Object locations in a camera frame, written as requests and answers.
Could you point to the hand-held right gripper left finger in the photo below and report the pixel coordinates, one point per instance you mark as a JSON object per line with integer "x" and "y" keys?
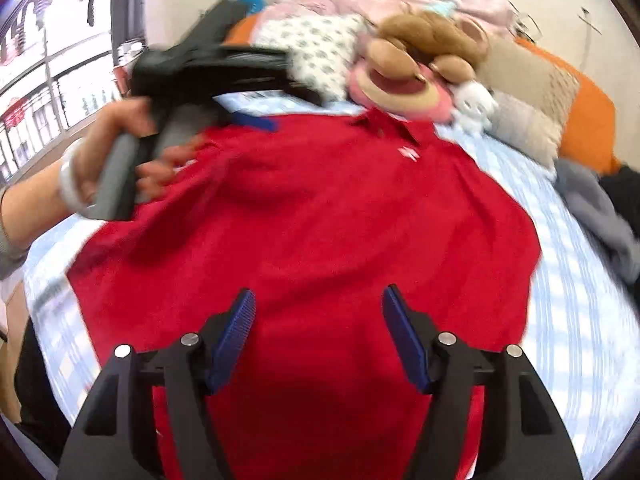
{"x": 235, "y": 330}

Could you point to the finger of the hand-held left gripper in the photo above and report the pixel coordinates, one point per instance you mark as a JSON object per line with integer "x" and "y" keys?
{"x": 305, "y": 87}
{"x": 255, "y": 122}

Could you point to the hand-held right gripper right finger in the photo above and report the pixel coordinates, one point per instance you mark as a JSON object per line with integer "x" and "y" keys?
{"x": 405, "y": 335}

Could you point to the red polo shirt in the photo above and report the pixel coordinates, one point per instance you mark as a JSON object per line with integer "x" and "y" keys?
{"x": 310, "y": 210}

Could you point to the person's left forearm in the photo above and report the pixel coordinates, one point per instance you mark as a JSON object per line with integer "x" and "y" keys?
{"x": 30, "y": 205}

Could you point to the person's left hand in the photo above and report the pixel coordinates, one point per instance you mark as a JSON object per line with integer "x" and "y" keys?
{"x": 107, "y": 125}

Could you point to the white patterned pillow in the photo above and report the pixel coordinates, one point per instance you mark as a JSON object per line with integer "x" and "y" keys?
{"x": 320, "y": 45}

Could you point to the blue plush toy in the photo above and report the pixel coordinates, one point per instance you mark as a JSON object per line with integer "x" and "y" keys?
{"x": 252, "y": 4}

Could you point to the pink bear plush toy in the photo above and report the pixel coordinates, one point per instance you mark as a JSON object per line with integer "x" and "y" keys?
{"x": 395, "y": 90}

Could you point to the pink blanket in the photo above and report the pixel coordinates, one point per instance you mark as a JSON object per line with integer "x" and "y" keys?
{"x": 350, "y": 2}

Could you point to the brown bear plush toy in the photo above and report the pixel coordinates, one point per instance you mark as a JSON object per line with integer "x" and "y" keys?
{"x": 430, "y": 32}

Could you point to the window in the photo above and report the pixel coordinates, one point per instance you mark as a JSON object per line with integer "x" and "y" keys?
{"x": 50, "y": 75}

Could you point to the white wristband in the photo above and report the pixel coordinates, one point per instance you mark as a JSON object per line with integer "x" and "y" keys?
{"x": 70, "y": 180}

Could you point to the white plush toy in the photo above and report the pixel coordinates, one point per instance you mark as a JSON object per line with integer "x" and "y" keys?
{"x": 475, "y": 102}

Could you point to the person's black trousers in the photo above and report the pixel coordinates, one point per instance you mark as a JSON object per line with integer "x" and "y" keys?
{"x": 42, "y": 395}

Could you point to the beige checked pillow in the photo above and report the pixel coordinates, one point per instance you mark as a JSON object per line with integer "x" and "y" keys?
{"x": 530, "y": 100}

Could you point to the grey cloth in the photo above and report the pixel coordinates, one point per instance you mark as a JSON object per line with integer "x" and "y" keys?
{"x": 595, "y": 210}

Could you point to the black cloth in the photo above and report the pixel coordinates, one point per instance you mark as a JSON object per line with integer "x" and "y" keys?
{"x": 625, "y": 185}

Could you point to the orange padded bed frame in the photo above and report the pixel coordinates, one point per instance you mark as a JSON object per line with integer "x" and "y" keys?
{"x": 595, "y": 110}

